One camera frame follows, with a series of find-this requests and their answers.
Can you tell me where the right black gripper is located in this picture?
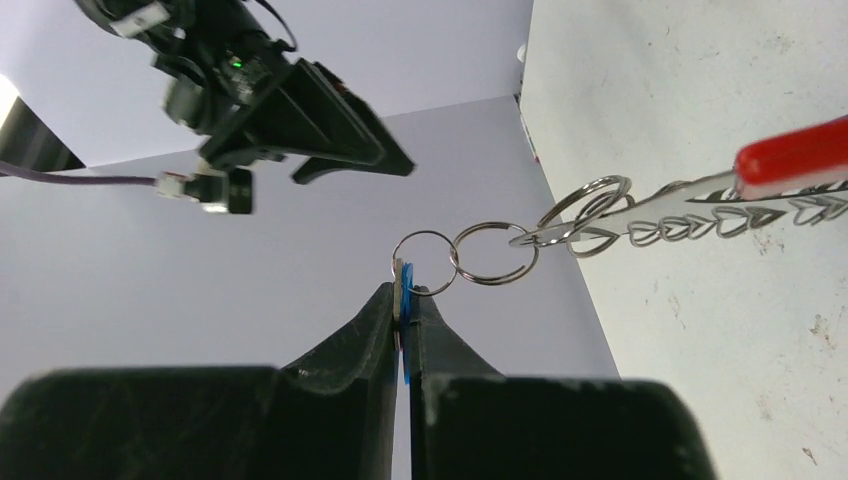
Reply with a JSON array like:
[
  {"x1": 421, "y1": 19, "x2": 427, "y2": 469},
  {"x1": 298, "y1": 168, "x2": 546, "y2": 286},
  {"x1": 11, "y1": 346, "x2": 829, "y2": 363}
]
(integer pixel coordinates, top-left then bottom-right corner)
[{"x1": 76, "y1": 1, "x2": 416, "y2": 185}]

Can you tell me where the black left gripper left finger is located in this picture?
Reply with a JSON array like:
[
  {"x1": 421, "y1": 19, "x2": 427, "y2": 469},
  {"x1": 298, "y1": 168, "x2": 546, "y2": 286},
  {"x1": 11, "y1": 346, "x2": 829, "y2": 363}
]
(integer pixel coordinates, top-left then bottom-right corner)
[{"x1": 1, "y1": 283, "x2": 398, "y2": 479}]

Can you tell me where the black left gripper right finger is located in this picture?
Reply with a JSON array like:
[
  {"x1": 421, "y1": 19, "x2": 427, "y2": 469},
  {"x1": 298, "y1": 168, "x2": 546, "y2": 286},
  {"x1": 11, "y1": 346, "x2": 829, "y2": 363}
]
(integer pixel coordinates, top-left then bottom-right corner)
[{"x1": 405, "y1": 296, "x2": 717, "y2": 479}]

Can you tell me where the small silver split ring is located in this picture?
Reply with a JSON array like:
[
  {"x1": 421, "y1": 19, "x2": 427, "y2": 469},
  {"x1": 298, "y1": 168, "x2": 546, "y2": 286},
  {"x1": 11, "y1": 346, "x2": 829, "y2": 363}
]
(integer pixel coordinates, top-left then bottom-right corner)
[{"x1": 390, "y1": 229, "x2": 460, "y2": 297}]

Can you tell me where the blue key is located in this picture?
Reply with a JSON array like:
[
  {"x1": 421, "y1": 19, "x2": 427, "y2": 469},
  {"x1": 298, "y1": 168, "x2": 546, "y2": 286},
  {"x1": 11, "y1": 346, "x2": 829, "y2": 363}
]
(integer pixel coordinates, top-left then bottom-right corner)
[{"x1": 392, "y1": 258, "x2": 414, "y2": 385}]

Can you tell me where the grey red keyring holder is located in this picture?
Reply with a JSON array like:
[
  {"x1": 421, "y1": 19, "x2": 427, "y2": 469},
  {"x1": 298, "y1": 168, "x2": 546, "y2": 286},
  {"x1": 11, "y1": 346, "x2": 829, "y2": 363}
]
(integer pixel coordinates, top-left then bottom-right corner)
[{"x1": 510, "y1": 117, "x2": 847, "y2": 258}]

